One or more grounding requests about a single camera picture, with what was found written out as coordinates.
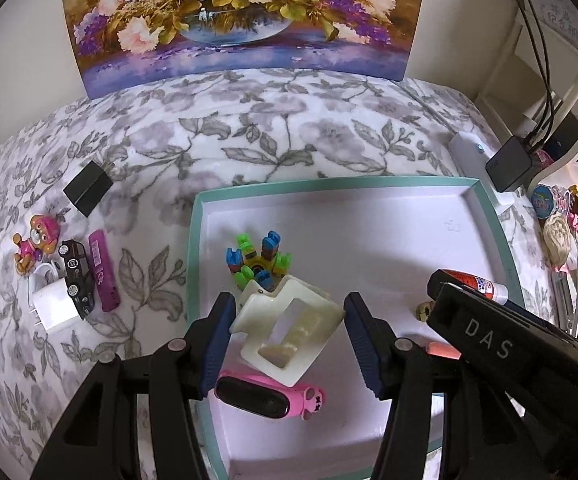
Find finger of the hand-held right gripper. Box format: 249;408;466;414
428;269;578;348

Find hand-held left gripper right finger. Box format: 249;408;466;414
344;292;524;480

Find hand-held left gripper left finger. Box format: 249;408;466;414
29;291;237;480

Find red glue bottle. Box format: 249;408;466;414
441;269;510;306

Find cream hair claw clip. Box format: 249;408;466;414
229;275;346;387

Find pink fitness band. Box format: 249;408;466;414
215;370;327;422

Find colourful block toy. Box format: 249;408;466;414
225;231;294;291

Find teal box lid tray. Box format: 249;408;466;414
185;175;524;480

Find purple tube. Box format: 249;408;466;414
88;230;121;312

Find black toy car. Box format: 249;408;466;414
58;240;96;320

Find white charger plug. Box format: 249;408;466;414
31;280;86;335

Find white smartwatch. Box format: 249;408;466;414
28;260;67;291

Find black charger cube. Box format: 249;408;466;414
63;161;114;217

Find brown puppy toy figure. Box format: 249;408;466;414
13;213;62;275

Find grey metal clip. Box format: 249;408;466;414
554;262;578;335

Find colourful tape roll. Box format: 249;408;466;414
530;184;570;221

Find black power adapter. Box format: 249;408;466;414
485;135;540;193

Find white power strip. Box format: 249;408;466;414
448;130;516;206

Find white shelf unit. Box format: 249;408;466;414
474;7;578;133

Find flower painting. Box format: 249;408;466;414
60;0;428;98

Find cream ruffled hair tie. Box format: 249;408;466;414
542;212;572;266

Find black cable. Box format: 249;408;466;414
499;0;552;141
511;0;564;146

